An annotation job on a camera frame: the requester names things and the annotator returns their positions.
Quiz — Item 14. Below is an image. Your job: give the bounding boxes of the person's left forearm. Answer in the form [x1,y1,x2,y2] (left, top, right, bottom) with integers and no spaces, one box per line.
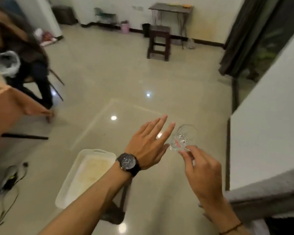
[38,166,133,235]

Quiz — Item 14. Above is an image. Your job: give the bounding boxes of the small metal rack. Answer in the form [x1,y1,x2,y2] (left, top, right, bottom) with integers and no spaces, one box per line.
[94,7,118,29]

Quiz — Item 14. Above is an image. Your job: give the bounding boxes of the person's left hand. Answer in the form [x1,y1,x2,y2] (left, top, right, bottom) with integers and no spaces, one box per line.
[125,115,176,171]

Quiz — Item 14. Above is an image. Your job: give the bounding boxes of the wooden chair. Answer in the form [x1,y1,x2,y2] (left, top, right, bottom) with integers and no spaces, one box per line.
[23,68,65,102]

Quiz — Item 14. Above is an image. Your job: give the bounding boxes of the black wristwatch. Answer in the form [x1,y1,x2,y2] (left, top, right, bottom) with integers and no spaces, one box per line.
[116,153,141,178]

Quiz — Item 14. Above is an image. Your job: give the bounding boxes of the grey upholstered furniture edge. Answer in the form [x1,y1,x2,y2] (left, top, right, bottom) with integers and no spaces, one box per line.
[224,166,294,219]

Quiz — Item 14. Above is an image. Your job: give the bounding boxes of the white plastic bag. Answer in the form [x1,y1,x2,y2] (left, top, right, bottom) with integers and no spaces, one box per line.
[0,50,21,78]

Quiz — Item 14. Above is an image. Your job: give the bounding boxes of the white plastic tray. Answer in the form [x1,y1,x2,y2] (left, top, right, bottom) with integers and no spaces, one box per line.
[55,149,117,210]

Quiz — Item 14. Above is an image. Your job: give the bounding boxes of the dark storage box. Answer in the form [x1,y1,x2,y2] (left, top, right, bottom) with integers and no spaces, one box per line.
[51,6,78,25]

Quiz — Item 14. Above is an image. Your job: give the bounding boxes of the black cables with adapter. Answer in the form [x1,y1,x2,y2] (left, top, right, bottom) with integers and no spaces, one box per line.
[0,162,29,229]

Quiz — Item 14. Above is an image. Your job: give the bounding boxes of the thin brown wrist bracelet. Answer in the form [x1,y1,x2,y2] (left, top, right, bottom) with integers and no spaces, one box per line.
[219,222,243,235]

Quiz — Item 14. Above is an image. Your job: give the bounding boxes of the dark folding desk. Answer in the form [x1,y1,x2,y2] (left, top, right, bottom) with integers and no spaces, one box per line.
[148,2,194,50]

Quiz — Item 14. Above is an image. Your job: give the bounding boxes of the black table base bar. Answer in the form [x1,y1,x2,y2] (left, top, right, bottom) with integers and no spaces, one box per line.
[1,133,49,140]

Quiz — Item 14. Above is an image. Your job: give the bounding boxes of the person's right hand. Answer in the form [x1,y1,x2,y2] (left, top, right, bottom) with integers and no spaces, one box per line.
[179,145,226,206]

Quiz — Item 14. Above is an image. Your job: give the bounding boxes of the clear drinking glass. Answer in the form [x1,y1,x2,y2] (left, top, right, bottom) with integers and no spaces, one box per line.
[169,124,198,154]

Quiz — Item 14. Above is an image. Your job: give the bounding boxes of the dark curtain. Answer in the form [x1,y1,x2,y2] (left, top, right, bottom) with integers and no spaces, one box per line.
[218,0,285,78]

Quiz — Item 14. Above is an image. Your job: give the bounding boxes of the dark wooden stool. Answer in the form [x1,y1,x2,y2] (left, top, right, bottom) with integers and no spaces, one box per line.
[147,25,171,62]

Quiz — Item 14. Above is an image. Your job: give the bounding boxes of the person's right forearm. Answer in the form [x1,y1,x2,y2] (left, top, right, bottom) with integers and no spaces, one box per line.
[198,197,251,235]

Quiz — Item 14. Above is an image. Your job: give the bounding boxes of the red and white bag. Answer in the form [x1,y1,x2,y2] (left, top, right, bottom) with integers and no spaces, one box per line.
[34,28,58,47]

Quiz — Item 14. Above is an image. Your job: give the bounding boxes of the clear plastic bag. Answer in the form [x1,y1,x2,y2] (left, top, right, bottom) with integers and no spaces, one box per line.
[186,37,197,50]

